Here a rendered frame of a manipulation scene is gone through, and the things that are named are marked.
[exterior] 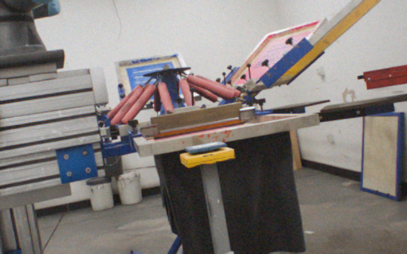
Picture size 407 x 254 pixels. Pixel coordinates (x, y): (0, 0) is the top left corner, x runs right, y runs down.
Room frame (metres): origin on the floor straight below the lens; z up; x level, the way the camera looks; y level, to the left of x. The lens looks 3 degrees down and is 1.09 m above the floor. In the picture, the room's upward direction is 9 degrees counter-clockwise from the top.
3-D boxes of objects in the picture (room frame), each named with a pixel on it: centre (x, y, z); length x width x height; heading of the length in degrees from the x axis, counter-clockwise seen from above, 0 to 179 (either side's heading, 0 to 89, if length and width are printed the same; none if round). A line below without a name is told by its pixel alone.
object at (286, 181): (1.57, -0.07, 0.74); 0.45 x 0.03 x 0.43; 100
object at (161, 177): (1.77, 0.15, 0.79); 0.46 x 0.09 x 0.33; 10
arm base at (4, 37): (1.16, 0.42, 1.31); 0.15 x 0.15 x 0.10
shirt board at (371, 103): (2.66, -0.47, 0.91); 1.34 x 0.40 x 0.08; 70
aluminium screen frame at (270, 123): (1.86, -0.02, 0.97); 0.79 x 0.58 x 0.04; 10
